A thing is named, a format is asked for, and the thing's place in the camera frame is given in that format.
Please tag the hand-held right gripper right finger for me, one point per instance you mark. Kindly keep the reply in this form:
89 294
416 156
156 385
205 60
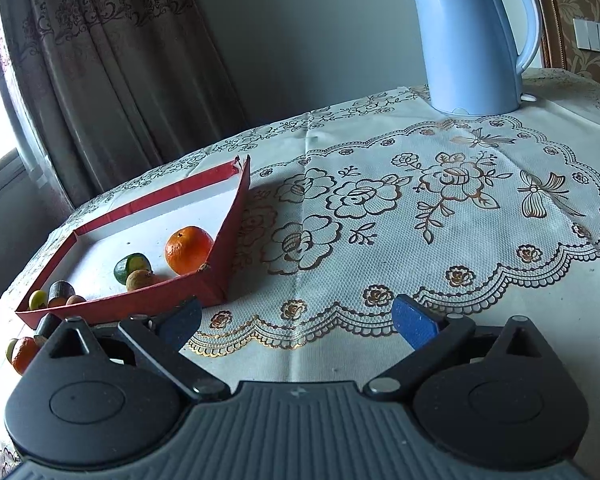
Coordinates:
415 322

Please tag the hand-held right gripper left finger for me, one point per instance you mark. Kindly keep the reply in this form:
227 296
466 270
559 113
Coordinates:
180 322

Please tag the green oval fruit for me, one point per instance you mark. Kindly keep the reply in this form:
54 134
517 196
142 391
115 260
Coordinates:
130 266
11 347

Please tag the large orange tangerine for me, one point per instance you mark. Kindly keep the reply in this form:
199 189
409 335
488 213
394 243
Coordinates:
24 356

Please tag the small tan longan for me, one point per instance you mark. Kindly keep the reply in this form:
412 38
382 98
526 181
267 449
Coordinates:
140 280

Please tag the partly peeled sugarcane piece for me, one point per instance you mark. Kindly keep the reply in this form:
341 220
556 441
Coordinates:
47 326

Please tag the small orange tangerine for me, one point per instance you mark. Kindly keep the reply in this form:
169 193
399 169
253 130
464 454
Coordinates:
189 250

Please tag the dark sugarcane piece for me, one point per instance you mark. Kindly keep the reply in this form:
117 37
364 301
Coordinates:
62 289

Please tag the shallow red cardboard box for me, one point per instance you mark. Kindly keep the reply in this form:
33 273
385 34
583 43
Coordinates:
130 230

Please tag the white floral tablecloth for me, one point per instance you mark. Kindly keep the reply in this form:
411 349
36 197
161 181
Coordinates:
380 210

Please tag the brown patterned curtain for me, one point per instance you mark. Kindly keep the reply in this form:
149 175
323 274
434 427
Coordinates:
105 60

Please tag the light blue electric kettle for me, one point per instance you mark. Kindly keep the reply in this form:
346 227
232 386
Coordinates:
470 45

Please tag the brown wooden wall trim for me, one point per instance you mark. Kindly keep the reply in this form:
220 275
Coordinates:
545 10

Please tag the white wall switch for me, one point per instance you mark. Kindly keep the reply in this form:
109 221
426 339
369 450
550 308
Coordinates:
597 35

